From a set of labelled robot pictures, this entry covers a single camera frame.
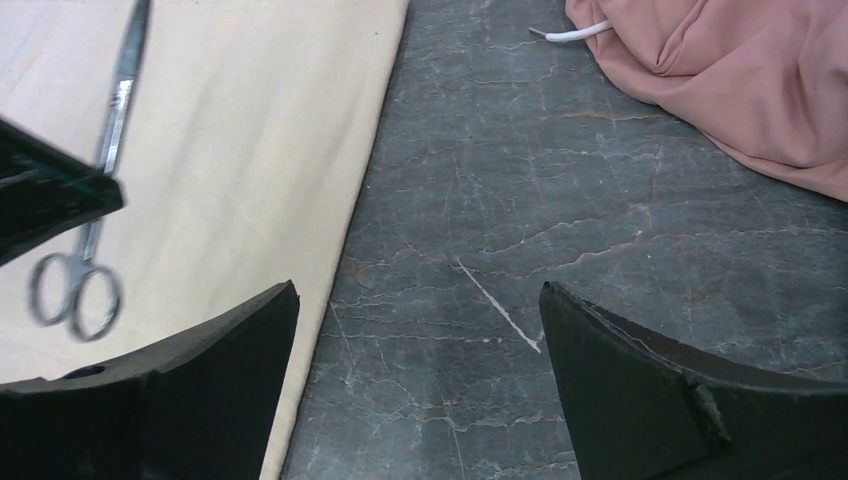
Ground straight steel surgical scissors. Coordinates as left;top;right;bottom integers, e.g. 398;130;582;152
28;0;151;343

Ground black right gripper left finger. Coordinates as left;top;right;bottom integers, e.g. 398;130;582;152
1;282;300;479

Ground beige cloth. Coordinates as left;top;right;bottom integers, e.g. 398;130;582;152
1;1;408;479

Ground pink crumpled cloth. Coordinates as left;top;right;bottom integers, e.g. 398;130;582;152
565;0;847;200

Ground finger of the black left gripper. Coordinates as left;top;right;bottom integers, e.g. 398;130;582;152
1;121;124;265

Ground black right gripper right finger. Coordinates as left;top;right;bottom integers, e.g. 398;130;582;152
539;282;847;479

